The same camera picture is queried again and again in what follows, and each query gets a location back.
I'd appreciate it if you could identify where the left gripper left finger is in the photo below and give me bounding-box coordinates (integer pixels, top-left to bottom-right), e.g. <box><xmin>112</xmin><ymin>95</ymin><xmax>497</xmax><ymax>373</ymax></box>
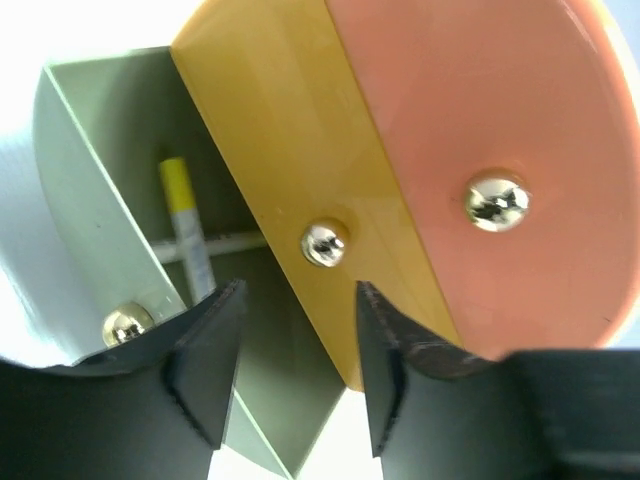
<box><xmin>1</xmin><ymin>281</ymin><xmax>246</xmax><ymax>480</ymax></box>

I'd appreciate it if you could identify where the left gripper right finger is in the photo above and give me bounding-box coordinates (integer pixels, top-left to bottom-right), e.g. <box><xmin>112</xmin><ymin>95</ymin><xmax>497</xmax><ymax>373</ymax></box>
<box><xmin>355</xmin><ymin>282</ymin><xmax>639</xmax><ymax>479</ymax></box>

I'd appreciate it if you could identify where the white pen pale yellow cap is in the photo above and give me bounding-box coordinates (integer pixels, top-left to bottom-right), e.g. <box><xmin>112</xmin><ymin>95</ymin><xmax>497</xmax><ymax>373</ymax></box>
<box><xmin>150</xmin><ymin>232</ymin><xmax>267</xmax><ymax>264</ymax></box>

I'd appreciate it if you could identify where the grey-green organizer bottom drawer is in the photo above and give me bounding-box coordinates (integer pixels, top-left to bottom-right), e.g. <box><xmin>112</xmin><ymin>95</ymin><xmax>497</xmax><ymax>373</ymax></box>
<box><xmin>33</xmin><ymin>47</ymin><xmax>344</xmax><ymax>479</ymax></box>

